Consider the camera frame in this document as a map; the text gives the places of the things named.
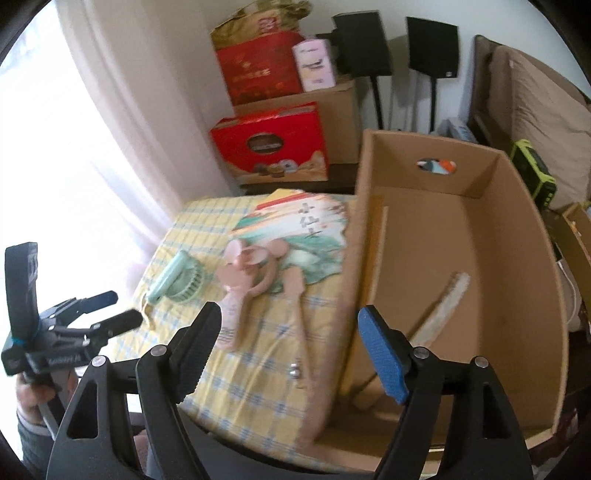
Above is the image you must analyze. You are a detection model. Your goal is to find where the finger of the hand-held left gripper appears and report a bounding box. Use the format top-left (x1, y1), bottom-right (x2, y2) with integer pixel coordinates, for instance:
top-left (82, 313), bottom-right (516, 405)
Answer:
top-left (62, 290), bottom-right (119, 320)
top-left (69, 309), bottom-right (144, 354)

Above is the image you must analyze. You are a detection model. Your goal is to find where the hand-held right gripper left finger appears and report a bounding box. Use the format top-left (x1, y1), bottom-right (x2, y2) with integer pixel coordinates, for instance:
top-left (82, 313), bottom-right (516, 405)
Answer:
top-left (46, 301), bottom-right (222, 480)

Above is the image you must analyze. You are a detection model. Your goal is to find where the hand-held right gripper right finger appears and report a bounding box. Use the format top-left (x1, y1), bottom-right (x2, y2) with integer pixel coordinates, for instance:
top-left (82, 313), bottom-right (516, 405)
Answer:
top-left (358, 305), bottom-right (528, 480)

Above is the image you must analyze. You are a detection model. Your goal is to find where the mint green handheld fan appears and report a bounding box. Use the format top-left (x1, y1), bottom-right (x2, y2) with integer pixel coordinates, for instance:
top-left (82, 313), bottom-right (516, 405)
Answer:
top-left (145, 249), bottom-right (219, 306)

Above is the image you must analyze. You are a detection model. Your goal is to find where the pink mouse-ear handheld fan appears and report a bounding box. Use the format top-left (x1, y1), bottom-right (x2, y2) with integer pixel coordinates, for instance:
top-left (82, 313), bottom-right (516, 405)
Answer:
top-left (216, 237), bottom-right (291, 350)

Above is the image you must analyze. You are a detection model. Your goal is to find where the large cardboard box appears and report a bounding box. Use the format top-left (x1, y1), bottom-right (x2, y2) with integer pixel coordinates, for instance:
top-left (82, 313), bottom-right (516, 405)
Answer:
top-left (318, 129), bottom-right (571, 462)

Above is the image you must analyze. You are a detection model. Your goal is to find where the person's left forearm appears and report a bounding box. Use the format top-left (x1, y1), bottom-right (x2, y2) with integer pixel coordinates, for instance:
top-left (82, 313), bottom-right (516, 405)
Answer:
top-left (16, 410), bottom-right (63, 474)

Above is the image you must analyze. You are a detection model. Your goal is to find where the person's left hand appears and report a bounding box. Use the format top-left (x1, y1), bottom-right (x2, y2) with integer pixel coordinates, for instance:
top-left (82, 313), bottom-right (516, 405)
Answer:
top-left (15, 369), bottom-right (80, 418)

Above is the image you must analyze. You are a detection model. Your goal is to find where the yellow checkered cloth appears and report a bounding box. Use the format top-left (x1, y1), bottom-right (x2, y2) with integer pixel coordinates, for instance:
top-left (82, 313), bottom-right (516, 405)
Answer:
top-left (111, 194), bottom-right (362, 446)

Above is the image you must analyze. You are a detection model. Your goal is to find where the printed paper hand fan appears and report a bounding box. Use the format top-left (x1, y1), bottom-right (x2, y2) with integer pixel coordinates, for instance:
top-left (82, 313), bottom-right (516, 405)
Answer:
top-left (228, 187), bottom-right (360, 292)

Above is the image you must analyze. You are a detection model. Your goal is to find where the white curtain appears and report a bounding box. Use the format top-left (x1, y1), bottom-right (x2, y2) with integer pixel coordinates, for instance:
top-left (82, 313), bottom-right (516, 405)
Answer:
top-left (0, 0), bottom-right (234, 296)

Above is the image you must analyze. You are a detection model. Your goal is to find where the red gift box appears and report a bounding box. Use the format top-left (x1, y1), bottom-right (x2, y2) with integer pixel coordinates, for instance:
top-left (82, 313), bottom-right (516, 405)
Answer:
top-left (210, 102), bottom-right (330, 184)

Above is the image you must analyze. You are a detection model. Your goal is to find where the small open cardboard box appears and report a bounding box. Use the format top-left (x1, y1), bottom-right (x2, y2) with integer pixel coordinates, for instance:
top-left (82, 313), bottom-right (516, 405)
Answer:
top-left (542, 202), bottom-right (591, 296)

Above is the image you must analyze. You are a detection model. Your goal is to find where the green and black device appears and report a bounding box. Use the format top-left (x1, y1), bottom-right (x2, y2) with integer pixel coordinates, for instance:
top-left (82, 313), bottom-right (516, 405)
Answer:
top-left (509, 139), bottom-right (558, 212)

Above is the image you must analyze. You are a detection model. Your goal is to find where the closed brown cardboard box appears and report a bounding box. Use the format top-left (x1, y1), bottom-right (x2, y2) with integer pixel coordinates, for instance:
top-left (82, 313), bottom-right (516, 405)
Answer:
top-left (233, 79), bottom-right (362, 165)

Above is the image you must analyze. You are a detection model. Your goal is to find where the brown headboard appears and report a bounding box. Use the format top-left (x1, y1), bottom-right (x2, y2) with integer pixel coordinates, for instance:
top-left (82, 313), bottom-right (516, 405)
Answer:
top-left (467, 34), bottom-right (514, 149)

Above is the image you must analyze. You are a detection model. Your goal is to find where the red gift bag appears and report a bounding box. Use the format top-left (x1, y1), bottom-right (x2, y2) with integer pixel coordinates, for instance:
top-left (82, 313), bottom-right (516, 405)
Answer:
top-left (216, 31), bottom-right (305, 107)

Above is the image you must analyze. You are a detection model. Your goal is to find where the beige pillow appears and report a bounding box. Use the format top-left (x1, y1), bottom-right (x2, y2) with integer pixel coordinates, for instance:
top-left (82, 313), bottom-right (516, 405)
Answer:
top-left (488, 45), bottom-right (591, 209)

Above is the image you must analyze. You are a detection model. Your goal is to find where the small pink box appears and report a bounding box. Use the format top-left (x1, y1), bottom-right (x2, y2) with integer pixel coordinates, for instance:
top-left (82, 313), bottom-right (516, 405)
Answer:
top-left (292, 39), bottom-right (337, 92)

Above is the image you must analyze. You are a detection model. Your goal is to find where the black speaker on stand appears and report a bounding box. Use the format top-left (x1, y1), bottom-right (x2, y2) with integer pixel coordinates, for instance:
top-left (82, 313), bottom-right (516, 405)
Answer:
top-left (405, 17), bottom-right (460, 134)
top-left (316, 11), bottom-right (394, 131)

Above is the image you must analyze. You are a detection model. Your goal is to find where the brown paper bag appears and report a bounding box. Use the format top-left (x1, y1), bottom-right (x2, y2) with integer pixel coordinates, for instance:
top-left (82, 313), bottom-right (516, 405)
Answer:
top-left (211, 0), bottom-right (312, 51)

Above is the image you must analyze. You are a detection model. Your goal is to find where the white charging cable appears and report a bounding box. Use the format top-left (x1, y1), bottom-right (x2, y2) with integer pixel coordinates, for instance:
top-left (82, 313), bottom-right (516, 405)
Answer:
top-left (560, 259), bottom-right (591, 330)

